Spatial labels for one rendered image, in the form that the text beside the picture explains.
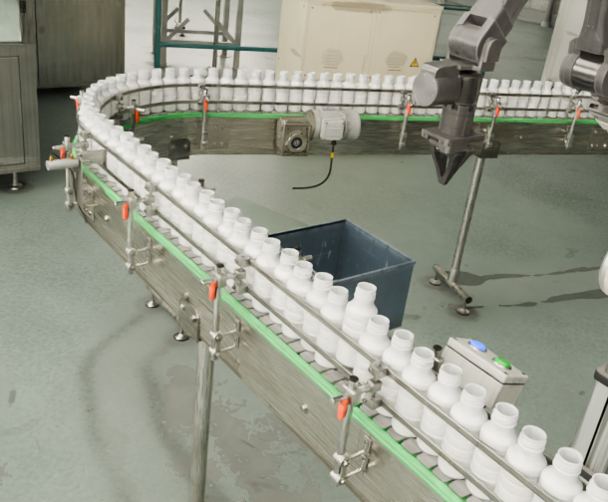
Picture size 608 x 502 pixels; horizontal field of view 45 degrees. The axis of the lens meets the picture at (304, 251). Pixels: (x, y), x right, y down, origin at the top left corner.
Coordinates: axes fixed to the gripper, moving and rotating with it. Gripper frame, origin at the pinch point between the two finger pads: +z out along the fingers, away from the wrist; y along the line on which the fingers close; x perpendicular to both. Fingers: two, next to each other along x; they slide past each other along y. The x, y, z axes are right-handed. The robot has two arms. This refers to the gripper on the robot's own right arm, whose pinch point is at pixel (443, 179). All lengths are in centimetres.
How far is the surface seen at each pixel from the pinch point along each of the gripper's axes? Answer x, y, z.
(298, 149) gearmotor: -143, -81, 51
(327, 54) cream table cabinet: -337, -253, 59
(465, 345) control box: 13.5, -0.5, 28.2
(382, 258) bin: -51, -44, 50
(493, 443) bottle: 34.5, 16.7, 28.6
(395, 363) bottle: 11.5, 16.1, 28.2
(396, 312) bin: -39, -41, 61
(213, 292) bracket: -34, 25, 36
